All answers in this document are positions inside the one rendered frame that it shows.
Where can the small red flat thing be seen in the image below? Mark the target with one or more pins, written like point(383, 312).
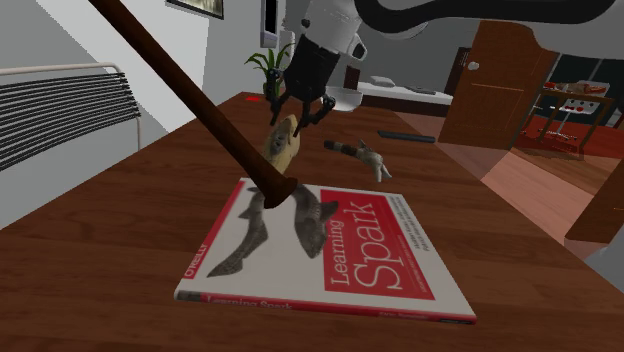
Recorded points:
point(252, 98)

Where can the dark framed wall picture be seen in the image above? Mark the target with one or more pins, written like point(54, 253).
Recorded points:
point(200, 6)

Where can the brown wooden door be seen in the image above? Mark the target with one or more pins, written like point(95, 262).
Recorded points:
point(492, 92)

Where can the white low bed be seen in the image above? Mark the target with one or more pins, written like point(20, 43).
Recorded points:
point(404, 92)

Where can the dark brown cabinet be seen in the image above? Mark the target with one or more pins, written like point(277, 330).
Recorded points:
point(602, 209)

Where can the brown wooden baseball bat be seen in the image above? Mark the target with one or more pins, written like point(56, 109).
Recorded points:
point(195, 92)

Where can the white frame with black slats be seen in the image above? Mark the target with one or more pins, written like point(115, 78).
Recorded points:
point(63, 112)

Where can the brown wooden table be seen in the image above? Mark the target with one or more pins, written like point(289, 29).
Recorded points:
point(97, 244)

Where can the green potted plant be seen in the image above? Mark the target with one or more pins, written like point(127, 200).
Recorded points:
point(270, 63)

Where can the tan fish figure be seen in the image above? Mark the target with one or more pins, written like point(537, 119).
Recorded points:
point(282, 146)

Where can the grey striped-tail animal figure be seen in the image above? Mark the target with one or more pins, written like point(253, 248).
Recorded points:
point(363, 153)

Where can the white bowl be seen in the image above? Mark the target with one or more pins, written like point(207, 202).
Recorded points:
point(347, 97)

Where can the black remote control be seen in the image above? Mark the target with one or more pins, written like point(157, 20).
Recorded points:
point(407, 136)

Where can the white red book with shark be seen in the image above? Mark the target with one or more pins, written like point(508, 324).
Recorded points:
point(273, 273)

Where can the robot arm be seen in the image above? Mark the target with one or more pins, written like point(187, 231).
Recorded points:
point(331, 24)

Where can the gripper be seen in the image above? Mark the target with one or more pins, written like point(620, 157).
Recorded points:
point(309, 68)

